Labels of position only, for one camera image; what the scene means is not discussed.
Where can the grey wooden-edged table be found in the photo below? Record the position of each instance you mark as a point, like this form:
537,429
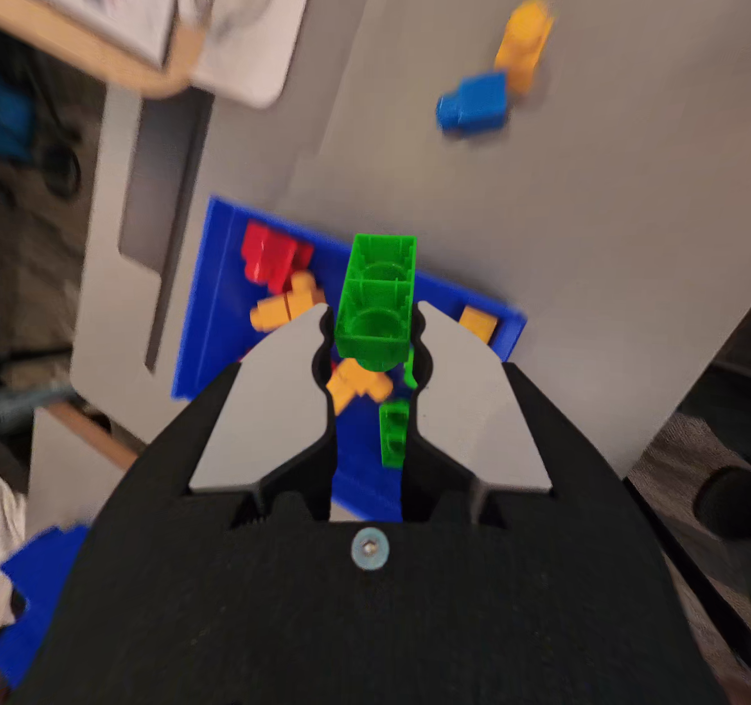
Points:
70,464

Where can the black chair armrest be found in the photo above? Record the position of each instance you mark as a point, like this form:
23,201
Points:
727,502

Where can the green two-stud toy block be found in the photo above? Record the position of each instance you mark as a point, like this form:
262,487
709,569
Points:
375,318

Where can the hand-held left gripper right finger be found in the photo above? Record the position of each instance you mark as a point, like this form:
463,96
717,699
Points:
481,417

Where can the blue plastic bin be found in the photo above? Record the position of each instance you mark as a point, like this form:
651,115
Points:
217,318
41,587

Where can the grey desk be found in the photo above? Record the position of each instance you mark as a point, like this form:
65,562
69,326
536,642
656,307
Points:
528,247

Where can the pile of colourful toy blocks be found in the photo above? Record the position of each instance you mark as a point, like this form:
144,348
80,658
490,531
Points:
270,253

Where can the blue single-stud toy block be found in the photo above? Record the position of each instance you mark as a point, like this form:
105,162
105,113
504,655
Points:
475,104

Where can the yellow single-stud toy block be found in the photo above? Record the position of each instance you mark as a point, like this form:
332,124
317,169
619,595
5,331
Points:
522,42

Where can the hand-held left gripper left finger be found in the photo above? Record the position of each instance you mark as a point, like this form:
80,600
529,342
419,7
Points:
264,417

